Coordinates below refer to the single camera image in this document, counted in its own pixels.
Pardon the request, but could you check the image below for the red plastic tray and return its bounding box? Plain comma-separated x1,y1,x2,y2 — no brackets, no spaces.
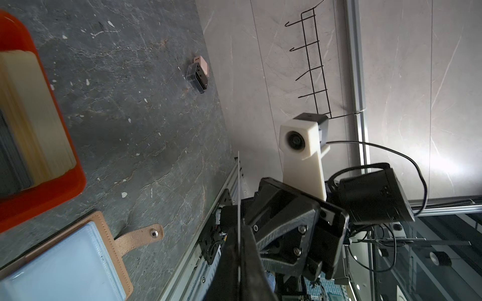
1,11,86,232

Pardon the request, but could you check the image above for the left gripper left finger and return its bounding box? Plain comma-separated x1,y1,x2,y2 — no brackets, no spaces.
203,228,239,301

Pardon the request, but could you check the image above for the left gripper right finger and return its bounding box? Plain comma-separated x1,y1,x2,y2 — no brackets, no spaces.
239,225,277,301

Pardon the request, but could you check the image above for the tan leather card holder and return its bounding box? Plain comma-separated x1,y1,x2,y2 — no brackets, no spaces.
1,211,164,300

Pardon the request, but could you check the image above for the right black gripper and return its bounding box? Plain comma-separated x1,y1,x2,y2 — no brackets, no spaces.
220,178,349,281

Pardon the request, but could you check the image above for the small black pink box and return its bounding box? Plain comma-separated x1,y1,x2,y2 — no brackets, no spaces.
186,56,209,94

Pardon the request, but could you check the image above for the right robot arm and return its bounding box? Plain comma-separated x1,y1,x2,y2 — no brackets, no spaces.
220,163,414,280

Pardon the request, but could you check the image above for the black wire hook rack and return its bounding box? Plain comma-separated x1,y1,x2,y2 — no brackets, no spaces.
284,0,364,120

